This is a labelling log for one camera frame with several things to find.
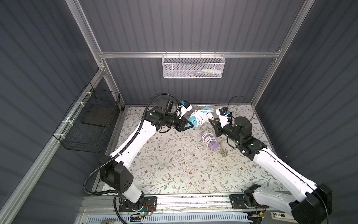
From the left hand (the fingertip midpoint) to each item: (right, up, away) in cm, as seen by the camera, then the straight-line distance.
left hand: (192, 125), depth 72 cm
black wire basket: (-56, 0, +1) cm, 56 cm away
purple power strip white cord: (+13, -11, +18) cm, 25 cm away
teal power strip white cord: (+4, +4, -2) cm, 6 cm away
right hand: (+12, +4, +1) cm, 13 cm away
